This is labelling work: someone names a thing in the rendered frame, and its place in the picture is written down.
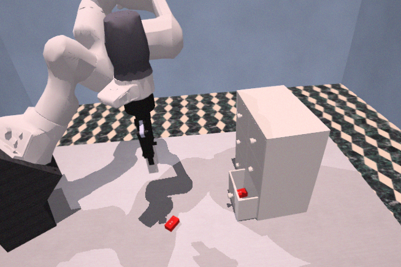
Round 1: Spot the white chest of drawers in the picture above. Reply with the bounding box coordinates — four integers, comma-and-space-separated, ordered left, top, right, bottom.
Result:
237, 85, 330, 220

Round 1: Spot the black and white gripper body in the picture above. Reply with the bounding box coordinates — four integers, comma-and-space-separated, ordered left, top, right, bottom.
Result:
124, 93, 155, 130

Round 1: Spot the small red block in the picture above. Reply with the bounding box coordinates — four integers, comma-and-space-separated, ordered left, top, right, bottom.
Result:
164, 216, 180, 232
237, 188, 248, 198

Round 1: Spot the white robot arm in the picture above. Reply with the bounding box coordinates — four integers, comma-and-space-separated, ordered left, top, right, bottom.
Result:
0, 0, 183, 165

